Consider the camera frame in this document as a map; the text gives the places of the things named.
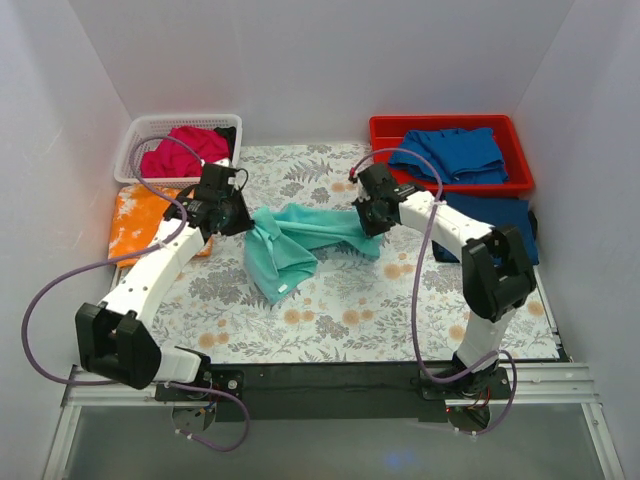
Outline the teal t shirt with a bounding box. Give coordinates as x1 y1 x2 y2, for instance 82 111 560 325
244 203 381 305

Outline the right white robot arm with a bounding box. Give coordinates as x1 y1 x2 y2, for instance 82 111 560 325
349 163 537 394

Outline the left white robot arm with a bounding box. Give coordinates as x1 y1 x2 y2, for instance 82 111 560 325
75 160 254 389

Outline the magenta t shirt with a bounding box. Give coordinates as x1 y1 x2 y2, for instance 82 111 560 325
140 126 230 178

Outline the black garment in basket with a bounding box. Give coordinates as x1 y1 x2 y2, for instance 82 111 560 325
214 126 237 160

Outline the red plastic bin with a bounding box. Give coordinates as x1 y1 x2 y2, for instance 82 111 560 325
369 114 535 198

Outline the orange folded t shirt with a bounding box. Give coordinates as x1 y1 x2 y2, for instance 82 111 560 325
107 182 214 270

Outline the floral table mat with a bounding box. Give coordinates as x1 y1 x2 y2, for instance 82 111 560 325
147 143 560 363

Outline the blue crumpled t shirt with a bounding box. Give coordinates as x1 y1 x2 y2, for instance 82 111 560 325
388 127 509 185

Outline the white plastic basket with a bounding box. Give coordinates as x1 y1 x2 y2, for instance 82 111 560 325
114 113 243 184

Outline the navy folded t shirt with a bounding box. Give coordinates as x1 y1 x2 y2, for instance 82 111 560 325
444 193 539 265

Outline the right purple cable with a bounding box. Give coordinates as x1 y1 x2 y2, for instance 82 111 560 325
351 146 519 437

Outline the purple cable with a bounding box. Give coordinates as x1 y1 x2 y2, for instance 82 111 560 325
19 134 251 453
351 146 519 437

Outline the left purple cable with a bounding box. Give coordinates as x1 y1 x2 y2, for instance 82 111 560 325
19 134 251 453

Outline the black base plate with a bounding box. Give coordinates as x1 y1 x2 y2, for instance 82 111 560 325
153 362 514 424

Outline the aluminium mounting rail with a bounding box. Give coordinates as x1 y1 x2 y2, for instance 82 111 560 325
62 362 601 407

